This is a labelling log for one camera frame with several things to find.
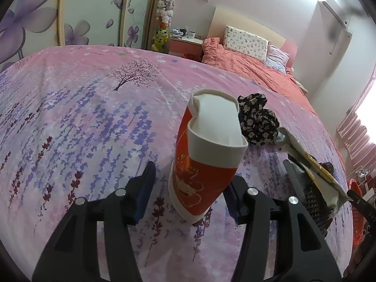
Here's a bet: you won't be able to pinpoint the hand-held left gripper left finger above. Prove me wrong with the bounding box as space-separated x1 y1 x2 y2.
32 161 157 282

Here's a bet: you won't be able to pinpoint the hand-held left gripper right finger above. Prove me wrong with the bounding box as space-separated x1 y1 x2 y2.
223 176 343 282

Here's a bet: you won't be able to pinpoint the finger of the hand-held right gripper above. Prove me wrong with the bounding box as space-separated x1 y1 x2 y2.
347 189 376 227

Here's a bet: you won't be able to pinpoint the red plastic basket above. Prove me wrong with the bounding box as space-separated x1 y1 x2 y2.
347 179 363 249

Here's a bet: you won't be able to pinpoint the red and white sock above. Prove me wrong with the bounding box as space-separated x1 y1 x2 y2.
169 89 249 226

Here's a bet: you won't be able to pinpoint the black floral sock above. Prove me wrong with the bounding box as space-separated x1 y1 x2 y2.
237 93 279 146

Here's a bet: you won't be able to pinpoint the pink curtain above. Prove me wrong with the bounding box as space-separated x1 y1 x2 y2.
336 114 376 168

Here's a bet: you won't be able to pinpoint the pink lavender print blanket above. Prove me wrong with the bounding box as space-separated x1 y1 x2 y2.
0 45 353 282

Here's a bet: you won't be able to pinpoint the salmon duvet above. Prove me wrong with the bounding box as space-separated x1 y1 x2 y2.
201 37 321 118

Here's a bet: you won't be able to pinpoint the white tall cabinet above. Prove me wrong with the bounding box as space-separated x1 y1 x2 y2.
311 0 353 103

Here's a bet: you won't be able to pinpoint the pink striped pillow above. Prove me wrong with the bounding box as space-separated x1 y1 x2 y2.
265 45 291 74

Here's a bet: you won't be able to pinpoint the pink nightstand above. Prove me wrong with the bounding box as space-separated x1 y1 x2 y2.
168 34 204 61

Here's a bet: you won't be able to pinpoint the floral print pillow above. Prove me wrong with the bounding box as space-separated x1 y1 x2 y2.
224 25 270 63

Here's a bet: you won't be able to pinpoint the clear tube of plush toys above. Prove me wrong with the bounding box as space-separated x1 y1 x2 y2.
151 0 180 54

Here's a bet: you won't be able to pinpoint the beige headboard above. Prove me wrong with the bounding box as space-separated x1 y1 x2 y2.
208 6 298 68

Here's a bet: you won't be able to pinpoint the floral wardrobe doors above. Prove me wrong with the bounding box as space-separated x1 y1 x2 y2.
0 0 162 74

